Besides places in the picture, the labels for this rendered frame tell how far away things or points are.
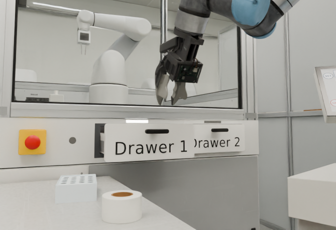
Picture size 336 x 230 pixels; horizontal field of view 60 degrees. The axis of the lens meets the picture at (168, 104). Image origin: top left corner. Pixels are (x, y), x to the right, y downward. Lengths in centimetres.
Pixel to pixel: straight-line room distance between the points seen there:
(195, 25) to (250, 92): 67
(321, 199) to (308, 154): 204
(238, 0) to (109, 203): 44
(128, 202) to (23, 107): 55
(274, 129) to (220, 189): 167
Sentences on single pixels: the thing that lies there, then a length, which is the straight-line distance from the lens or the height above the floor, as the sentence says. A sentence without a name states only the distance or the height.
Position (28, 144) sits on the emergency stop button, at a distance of 89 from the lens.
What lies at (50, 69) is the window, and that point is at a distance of 100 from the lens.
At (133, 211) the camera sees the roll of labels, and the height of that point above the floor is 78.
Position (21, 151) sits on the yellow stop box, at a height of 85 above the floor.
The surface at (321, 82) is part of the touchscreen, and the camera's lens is 146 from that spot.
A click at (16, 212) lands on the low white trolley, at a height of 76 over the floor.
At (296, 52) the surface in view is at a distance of 271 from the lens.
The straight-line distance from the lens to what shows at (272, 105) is 283.
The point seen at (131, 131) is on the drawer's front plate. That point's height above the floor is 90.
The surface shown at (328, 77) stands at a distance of 149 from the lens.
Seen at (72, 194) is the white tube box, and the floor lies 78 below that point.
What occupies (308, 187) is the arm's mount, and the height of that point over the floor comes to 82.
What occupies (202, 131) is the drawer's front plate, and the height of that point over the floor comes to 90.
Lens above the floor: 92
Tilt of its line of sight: 4 degrees up
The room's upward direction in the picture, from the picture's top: straight up
